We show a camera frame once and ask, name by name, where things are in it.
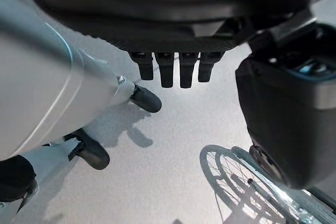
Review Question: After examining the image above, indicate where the dark robot foot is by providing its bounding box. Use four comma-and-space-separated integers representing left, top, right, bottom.
64, 129, 110, 170
130, 83, 162, 113

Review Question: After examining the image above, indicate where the silver left robot leg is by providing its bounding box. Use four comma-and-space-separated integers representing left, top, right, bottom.
0, 0, 135, 158

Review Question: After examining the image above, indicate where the dark right robot foot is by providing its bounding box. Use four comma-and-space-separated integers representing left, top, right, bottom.
64, 129, 110, 170

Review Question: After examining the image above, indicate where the dark left robot foot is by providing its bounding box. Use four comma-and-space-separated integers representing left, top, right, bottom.
130, 83, 162, 113

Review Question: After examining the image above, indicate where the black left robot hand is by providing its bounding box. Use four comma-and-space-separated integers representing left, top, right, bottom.
22, 0, 336, 190

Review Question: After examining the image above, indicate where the silver right robot leg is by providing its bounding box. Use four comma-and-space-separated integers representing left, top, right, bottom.
0, 144, 79, 224

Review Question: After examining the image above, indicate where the silver robot leg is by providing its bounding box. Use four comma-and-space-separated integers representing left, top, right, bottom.
0, 144, 79, 224
0, 0, 135, 158

